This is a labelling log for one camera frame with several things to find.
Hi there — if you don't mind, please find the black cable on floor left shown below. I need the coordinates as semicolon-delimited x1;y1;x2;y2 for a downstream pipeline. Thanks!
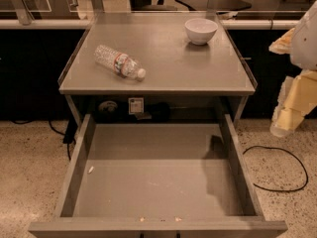
10;118;77;161

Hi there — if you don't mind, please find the clear plastic water bottle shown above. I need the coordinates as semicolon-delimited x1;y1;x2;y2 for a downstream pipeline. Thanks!
94;45;147;81

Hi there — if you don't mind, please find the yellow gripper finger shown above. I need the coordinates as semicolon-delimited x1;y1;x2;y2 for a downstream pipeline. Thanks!
268;28;294;55
270;70;317;138

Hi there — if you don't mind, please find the open grey top drawer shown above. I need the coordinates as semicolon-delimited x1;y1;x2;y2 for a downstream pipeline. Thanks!
29;115;287;238

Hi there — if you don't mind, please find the grey cabinet with top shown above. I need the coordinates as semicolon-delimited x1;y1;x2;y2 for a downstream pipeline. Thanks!
59;12;257;120

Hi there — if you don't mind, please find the black cable on floor right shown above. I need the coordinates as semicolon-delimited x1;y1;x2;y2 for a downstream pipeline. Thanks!
243;145;309;193

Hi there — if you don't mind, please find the white label tag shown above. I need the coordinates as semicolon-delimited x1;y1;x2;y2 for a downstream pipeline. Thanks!
128;97;144;114

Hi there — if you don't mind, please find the round grey wheel under top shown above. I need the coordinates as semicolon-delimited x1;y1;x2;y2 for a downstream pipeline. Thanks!
98;100;118;113

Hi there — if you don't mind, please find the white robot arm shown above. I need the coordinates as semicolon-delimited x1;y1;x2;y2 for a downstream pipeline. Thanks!
268;2;317;137

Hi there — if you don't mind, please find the black cable on floor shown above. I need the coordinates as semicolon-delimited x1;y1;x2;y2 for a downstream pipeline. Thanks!
243;145;309;193
10;118;77;161

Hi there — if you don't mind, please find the white ceramic bowl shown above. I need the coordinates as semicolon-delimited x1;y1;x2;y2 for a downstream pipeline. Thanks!
184;18;218;45

